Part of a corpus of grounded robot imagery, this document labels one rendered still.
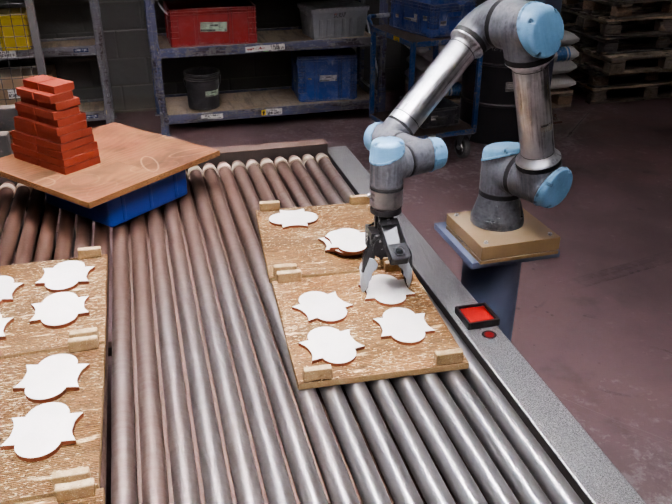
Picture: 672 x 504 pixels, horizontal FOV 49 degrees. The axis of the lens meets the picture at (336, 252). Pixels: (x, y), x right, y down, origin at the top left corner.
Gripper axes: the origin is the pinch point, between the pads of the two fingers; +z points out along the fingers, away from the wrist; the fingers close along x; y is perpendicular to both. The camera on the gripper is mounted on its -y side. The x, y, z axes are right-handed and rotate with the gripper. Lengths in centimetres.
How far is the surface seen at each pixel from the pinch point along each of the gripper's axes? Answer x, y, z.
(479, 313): -18.3, -12.4, 2.1
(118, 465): 59, -44, 4
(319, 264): 13.0, 16.4, 0.2
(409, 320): -1.3, -14.3, 0.6
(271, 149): 14, 101, -4
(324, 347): 18.9, -20.5, 0.9
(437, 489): 8, -60, 5
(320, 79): -66, 438, 45
